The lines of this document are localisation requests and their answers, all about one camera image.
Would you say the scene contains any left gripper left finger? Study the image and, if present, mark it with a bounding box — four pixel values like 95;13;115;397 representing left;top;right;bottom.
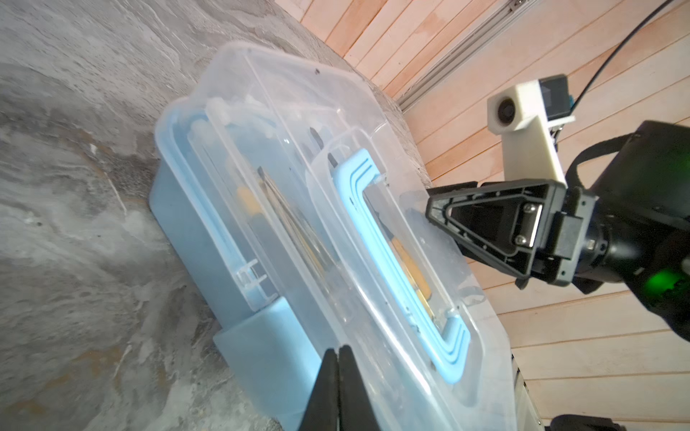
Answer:
298;348;340;431

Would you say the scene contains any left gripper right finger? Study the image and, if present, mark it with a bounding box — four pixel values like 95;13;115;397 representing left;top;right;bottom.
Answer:
338;345;380;431

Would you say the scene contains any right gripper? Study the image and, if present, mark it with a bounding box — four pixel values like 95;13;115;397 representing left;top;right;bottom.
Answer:
425;180;597;286

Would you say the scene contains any blue translucent plastic toolbox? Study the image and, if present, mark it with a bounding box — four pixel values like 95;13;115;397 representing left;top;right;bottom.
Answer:
149;41;517;430

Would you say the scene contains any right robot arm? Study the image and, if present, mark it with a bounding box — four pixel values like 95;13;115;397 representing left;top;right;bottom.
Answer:
426;120;689;339

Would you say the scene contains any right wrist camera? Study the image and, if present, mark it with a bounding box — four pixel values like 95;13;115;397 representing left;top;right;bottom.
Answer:
487;75;574;184

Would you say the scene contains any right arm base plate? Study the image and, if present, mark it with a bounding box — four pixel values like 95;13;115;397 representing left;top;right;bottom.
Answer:
544;414;626;431

